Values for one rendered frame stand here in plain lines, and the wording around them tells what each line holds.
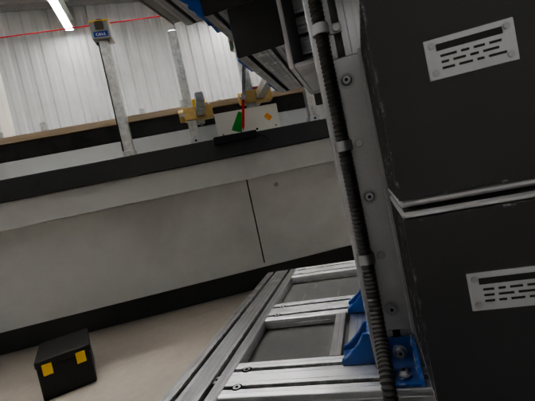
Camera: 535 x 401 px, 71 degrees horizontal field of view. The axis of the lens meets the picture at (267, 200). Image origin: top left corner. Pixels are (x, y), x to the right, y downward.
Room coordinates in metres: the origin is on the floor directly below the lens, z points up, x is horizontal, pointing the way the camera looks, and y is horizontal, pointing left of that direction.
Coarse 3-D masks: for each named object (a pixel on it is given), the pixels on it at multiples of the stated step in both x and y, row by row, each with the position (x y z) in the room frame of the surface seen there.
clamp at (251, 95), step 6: (252, 90) 1.53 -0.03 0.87; (270, 90) 1.55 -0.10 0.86; (252, 96) 1.53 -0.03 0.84; (264, 96) 1.54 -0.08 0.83; (270, 96) 1.54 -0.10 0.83; (240, 102) 1.53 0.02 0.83; (246, 102) 1.53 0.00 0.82; (252, 102) 1.53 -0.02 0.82; (258, 102) 1.56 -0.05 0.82; (264, 102) 1.58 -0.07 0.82
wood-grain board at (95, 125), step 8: (296, 88) 1.78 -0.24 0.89; (272, 96) 1.76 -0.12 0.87; (216, 104) 1.72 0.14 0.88; (224, 104) 1.73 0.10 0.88; (232, 104) 1.74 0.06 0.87; (152, 112) 1.68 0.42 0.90; (160, 112) 1.68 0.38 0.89; (168, 112) 1.69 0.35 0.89; (176, 112) 1.69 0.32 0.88; (104, 120) 1.64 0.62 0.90; (112, 120) 1.65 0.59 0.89; (128, 120) 1.66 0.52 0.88; (136, 120) 1.67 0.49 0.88; (64, 128) 1.62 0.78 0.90; (72, 128) 1.62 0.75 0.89; (80, 128) 1.63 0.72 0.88; (88, 128) 1.63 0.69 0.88; (96, 128) 1.64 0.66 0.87; (16, 136) 1.59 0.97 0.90; (24, 136) 1.59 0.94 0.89; (32, 136) 1.60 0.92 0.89; (40, 136) 1.60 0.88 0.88; (48, 136) 1.61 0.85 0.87; (0, 144) 1.58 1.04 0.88; (8, 144) 1.59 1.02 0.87
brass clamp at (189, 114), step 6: (186, 108) 1.49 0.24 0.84; (192, 108) 1.49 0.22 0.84; (210, 108) 1.51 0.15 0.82; (180, 114) 1.49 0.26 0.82; (186, 114) 1.49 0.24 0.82; (192, 114) 1.49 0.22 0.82; (210, 114) 1.50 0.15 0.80; (180, 120) 1.50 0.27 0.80; (186, 120) 1.49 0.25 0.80; (198, 120) 1.53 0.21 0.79
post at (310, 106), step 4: (304, 88) 1.58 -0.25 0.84; (304, 92) 1.59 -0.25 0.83; (308, 92) 1.58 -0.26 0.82; (304, 96) 1.60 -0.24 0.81; (308, 96) 1.58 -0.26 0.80; (312, 96) 1.58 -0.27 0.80; (304, 100) 1.61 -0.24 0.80; (308, 100) 1.58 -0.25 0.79; (312, 100) 1.58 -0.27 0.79; (308, 104) 1.58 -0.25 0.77; (312, 104) 1.58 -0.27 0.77; (308, 108) 1.58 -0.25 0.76; (312, 108) 1.58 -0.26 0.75; (316, 108) 1.58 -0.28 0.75; (308, 112) 1.59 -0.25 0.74; (312, 112) 1.58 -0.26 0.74; (316, 112) 1.58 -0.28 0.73; (308, 116) 1.60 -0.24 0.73
